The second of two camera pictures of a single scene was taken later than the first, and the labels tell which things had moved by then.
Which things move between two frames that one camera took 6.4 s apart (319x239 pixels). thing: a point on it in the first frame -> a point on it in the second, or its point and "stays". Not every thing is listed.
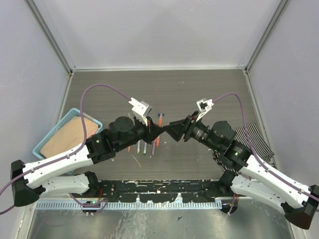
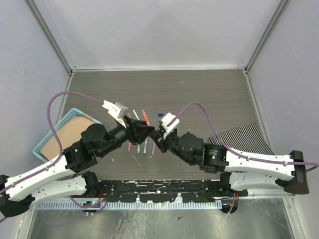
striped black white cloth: [262, 148] stays
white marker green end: [145, 149] stays
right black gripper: [176, 129] -> [158, 135]
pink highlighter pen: [153, 148] stays
